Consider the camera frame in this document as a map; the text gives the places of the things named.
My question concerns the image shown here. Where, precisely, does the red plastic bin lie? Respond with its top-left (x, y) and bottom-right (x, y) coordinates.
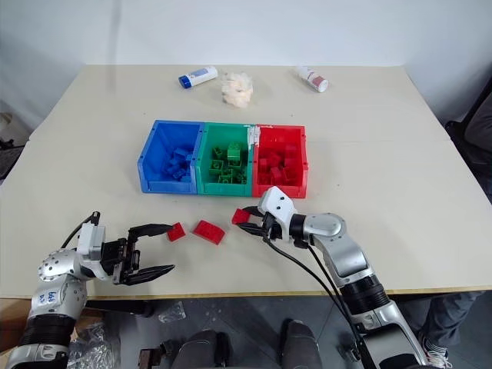
top-left (251, 123), bottom-right (310, 200)

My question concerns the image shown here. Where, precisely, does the person's grey trouser leg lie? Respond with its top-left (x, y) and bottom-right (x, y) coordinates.
top-left (398, 291), bottom-right (484, 349)

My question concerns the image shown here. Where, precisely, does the crumpled pale plastic wad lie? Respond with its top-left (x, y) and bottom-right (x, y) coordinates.
top-left (220, 68), bottom-right (255, 109)

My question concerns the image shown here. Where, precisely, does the wide red building block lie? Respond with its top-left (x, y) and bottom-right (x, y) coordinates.
top-left (192, 219), bottom-right (227, 246)

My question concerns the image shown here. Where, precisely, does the white bottle with blue cap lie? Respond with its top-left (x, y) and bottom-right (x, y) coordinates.
top-left (177, 65), bottom-right (220, 90)

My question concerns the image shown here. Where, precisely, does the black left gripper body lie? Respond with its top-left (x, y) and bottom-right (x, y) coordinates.
top-left (101, 238), bottom-right (141, 286)

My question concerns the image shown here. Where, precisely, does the dark rounded shape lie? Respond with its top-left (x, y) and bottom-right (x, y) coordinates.
top-left (279, 318), bottom-right (323, 369)

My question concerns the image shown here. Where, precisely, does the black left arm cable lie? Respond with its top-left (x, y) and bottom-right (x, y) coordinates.
top-left (60, 211), bottom-right (101, 250)

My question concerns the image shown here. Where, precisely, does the blue plastic bin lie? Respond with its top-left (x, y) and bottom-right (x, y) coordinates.
top-left (137, 119), bottom-right (205, 194)

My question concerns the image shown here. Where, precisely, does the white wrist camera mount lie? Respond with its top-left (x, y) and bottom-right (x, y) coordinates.
top-left (78, 224), bottom-right (107, 267)
top-left (257, 186), bottom-right (299, 242)

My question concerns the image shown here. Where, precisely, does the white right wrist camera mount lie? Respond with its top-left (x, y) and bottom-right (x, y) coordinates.
top-left (257, 186), bottom-right (299, 242)

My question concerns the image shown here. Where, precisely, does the white bottle with red label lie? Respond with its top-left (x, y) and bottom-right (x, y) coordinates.
top-left (294, 65), bottom-right (330, 94)

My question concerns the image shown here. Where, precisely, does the brown small box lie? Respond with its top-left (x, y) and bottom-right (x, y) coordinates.
top-left (139, 347), bottom-right (163, 369)

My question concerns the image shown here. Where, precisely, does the large clear plastic bag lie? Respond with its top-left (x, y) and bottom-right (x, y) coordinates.
top-left (68, 321), bottom-right (121, 369)

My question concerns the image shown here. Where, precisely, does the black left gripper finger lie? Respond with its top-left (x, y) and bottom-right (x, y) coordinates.
top-left (128, 222), bottom-right (175, 242)
top-left (121, 264), bottom-right (177, 287)

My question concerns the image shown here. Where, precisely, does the green plastic bin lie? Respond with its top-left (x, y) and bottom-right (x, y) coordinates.
top-left (195, 121), bottom-right (258, 196)

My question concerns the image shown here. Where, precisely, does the dark chair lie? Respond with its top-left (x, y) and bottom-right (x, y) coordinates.
top-left (444, 82), bottom-right (492, 195)

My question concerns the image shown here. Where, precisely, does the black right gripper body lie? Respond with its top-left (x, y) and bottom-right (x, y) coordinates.
top-left (261, 214), bottom-right (284, 242)

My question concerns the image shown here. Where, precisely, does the white sneaker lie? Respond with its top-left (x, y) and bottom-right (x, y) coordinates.
top-left (420, 333), bottom-right (455, 367)

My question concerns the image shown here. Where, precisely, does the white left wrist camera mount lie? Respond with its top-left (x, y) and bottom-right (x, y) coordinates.
top-left (78, 224), bottom-right (107, 267)

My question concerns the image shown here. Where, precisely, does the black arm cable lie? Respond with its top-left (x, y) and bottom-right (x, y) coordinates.
top-left (262, 233), bottom-right (371, 369)
top-left (60, 211), bottom-right (101, 250)

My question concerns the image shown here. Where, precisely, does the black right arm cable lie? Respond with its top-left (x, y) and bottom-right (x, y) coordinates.
top-left (262, 233), bottom-right (371, 369)

